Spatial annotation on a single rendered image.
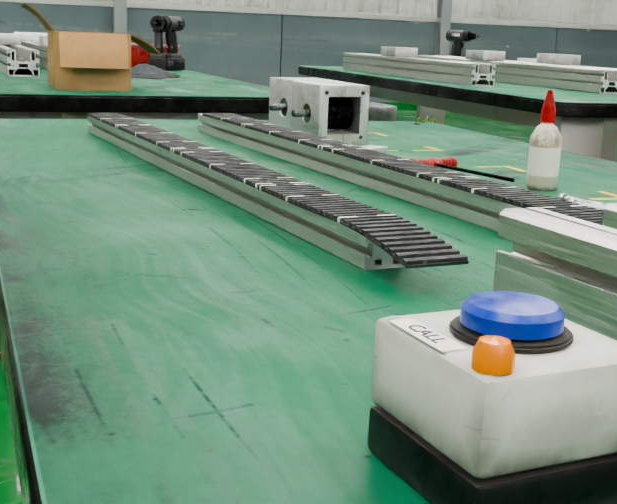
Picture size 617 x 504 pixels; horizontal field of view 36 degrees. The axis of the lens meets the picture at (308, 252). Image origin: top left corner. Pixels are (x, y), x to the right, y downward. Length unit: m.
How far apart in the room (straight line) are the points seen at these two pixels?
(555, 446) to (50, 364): 0.27
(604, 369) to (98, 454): 0.20
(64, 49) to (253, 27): 9.38
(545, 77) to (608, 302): 3.47
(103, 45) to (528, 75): 1.99
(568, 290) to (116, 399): 0.22
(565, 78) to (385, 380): 3.42
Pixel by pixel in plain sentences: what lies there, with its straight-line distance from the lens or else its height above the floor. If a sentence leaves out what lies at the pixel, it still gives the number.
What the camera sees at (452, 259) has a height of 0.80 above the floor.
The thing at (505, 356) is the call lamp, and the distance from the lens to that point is 0.33.
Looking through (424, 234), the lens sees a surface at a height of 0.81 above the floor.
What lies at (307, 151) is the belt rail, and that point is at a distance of 1.25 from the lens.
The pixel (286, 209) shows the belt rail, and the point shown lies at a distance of 0.84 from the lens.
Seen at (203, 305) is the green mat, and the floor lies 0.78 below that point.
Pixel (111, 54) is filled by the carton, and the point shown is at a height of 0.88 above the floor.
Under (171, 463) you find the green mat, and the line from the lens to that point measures 0.40.
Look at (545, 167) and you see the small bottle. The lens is 1.16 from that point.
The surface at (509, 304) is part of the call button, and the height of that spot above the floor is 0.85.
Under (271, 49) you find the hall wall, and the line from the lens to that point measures 11.98.
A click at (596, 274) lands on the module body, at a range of 0.48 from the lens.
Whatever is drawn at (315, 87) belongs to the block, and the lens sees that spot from 1.50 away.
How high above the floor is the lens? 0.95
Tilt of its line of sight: 13 degrees down
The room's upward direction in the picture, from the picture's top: 2 degrees clockwise
